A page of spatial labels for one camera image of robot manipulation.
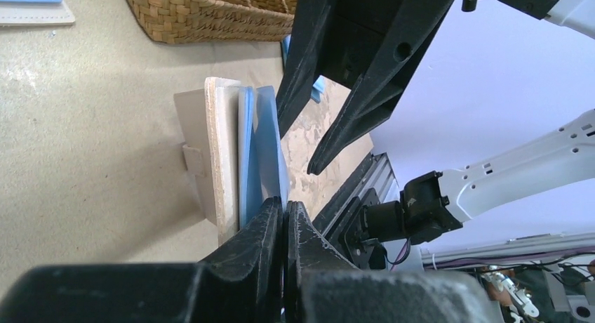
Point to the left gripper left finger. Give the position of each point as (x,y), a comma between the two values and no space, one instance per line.
(241,280)

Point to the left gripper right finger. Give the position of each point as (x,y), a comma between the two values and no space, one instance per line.
(312,288)

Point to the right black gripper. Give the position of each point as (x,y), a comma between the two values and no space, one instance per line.
(371,47)

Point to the beige snap card holder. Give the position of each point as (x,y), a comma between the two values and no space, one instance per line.
(233,150)

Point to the blue card holder front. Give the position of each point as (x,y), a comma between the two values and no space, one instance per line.
(318,87)

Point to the open beige card holder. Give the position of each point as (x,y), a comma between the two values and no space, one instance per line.
(19,13)

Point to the woven wicker tray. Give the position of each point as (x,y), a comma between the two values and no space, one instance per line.
(189,21)

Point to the aluminium frame rail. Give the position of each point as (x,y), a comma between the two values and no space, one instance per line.
(375,172)

